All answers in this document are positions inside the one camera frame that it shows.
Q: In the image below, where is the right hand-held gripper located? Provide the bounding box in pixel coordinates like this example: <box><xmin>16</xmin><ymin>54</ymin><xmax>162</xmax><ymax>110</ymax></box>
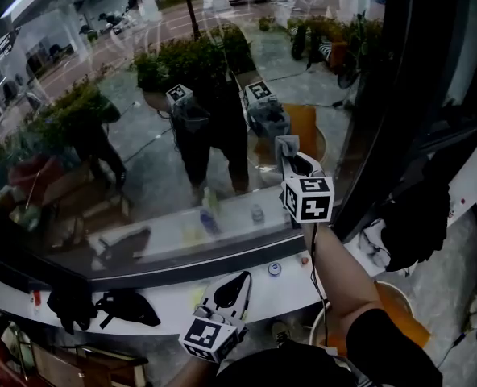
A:
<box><xmin>280</xmin><ymin>153</ymin><xmax>335</xmax><ymax>224</ymax></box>

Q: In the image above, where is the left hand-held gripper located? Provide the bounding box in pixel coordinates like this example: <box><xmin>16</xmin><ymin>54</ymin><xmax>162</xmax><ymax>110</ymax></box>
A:
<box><xmin>177</xmin><ymin>271</ymin><xmax>252</xmax><ymax>364</ymax></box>

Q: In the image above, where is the grey cloth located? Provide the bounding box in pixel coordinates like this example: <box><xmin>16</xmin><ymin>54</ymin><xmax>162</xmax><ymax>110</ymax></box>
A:
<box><xmin>274</xmin><ymin>135</ymin><xmax>301</xmax><ymax>168</ymax></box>

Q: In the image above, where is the large window glass pane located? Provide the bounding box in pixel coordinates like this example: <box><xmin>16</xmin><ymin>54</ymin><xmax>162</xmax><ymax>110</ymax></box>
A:
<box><xmin>0</xmin><ymin>0</ymin><xmax>388</xmax><ymax>276</ymax></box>

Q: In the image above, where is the person's right forearm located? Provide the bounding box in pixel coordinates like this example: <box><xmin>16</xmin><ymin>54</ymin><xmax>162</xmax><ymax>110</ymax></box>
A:
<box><xmin>301</xmin><ymin>222</ymin><xmax>384</xmax><ymax>350</ymax></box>

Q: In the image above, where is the person's left forearm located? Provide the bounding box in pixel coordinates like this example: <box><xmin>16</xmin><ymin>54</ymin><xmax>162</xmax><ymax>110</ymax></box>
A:
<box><xmin>169</xmin><ymin>352</ymin><xmax>223</xmax><ymax>387</ymax></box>

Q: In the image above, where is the white window sill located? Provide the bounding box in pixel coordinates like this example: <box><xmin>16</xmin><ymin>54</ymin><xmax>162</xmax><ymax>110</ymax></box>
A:
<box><xmin>0</xmin><ymin>252</ymin><xmax>344</xmax><ymax>338</ymax></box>

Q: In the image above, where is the person's black shirt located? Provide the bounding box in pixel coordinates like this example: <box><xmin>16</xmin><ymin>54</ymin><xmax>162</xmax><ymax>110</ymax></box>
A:
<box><xmin>218</xmin><ymin>308</ymin><xmax>443</xmax><ymax>387</ymax></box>

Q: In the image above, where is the black hanging jacket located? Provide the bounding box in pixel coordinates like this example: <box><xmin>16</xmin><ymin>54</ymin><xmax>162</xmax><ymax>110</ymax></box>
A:
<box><xmin>379</xmin><ymin>183</ymin><xmax>451</xmax><ymax>273</ymax></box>

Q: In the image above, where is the black garment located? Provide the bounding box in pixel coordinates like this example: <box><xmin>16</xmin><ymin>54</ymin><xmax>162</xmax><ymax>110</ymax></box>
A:
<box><xmin>47</xmin><ymin>288</ymin><xmax>98</xmax><ymax>334</ymax></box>

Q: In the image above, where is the wooden chair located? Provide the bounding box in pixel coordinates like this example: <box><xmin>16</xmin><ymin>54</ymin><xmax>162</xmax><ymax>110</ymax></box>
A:
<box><xmin>0</xmin><ymin>324</ymin><xmax>149</xmax><ymax>387</ymax></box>

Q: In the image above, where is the green shrub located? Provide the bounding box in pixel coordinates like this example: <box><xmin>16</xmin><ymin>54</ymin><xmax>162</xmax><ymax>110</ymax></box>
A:
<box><xmin>133</xmin><ymin>24</ymin><xmax>258</xmax><ymax>94</ymax></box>
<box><xmin>20</xmin><ymin>74</ymin><xmax>122</xmax><ymax>148</ymax></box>

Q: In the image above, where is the narrow window pane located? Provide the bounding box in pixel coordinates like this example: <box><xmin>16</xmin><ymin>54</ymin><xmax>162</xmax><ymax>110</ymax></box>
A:
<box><xmin>443</xmin><ymin>0</ymin><xmax>477</xmax><ymax>108</ymax></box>

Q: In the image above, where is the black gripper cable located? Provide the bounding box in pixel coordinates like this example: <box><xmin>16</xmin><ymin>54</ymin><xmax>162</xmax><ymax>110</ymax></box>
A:
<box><xmin>309</xmin><ymin>222</ymin><xmax>332</xmax><ymax>346</ymax></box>

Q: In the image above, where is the black strap bag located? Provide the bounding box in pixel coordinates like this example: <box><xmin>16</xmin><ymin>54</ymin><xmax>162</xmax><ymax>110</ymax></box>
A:
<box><xmin>95</xmin><ymin>288</ymin><xmax>162</xmax><ymax>329</ymax></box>

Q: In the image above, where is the dark window frame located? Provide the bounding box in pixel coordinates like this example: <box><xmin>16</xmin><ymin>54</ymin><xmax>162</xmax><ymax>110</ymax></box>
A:
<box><xmin>0</xmin><ymin>0</ymin><xmax>477</xmax><ymax>298</ymax></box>

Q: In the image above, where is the black lamp post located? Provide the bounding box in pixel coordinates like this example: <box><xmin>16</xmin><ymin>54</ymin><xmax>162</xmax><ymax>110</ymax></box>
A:
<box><xmin>184</xmin><ymin>0</ymin><xmax>201</xmax><ymax>40</ymax></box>

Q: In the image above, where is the black floor cable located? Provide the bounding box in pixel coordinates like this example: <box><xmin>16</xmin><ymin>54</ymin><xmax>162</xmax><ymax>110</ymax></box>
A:
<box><xmin>439</xmin><ymin>331</ymin><xmax>471</xmax><ymax>368</ymax></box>

